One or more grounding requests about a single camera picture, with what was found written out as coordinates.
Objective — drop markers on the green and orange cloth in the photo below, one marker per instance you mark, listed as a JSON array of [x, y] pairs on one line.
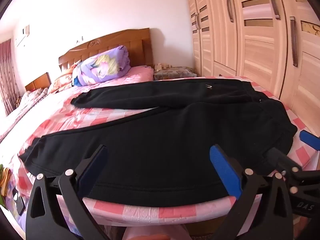
[[5, 180]]

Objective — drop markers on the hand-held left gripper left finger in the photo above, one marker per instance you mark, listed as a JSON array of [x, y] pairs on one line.
[[92, 166]]

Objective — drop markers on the floral bedding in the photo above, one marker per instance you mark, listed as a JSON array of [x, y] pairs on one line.
[[27, 100]]

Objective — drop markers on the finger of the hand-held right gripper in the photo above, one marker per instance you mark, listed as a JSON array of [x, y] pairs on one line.
[[308, 138], [276, 156]]

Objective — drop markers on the pink pillow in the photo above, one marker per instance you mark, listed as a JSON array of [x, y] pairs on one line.
[[143, 72]]

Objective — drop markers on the bed with pink checked sheet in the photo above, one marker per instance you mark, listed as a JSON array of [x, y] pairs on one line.
[[75, 120]]

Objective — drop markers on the orange floral pillow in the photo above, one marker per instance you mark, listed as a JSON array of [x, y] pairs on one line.
[[60, 81]]

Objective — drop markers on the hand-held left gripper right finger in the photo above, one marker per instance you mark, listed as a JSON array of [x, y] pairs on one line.
[[225, 171]]

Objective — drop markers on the folded purple floral quilt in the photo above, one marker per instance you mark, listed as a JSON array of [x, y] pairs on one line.
[[105, 66]]

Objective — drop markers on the black pants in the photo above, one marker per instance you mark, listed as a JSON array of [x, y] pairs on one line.
[[162, 155]]

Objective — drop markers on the dark red curtain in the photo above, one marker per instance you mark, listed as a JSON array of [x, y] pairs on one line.
[[7, 80]]

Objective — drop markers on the light wooden wardrobe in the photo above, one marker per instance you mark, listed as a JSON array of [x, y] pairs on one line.
[[262, 42]]

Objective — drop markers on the floral covered bedside cabinet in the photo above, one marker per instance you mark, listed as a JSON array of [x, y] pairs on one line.
[[173, 73]]

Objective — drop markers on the wooden headboard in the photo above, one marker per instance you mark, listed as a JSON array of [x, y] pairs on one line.
[[135, 40]]

